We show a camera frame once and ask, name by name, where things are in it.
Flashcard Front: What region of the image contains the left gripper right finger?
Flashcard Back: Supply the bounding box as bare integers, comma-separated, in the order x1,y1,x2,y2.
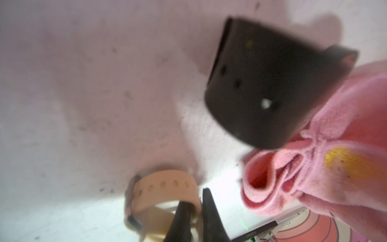
202,188,230,242

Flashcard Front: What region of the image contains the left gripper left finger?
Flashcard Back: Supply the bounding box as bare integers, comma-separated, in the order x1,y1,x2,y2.
164,201,195,242

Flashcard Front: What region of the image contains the beige looped watch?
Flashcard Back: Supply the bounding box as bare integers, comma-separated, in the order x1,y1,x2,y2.
125,169,202,242

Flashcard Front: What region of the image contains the pink cloth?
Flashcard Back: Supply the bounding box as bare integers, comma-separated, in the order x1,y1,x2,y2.
241,61,387,242

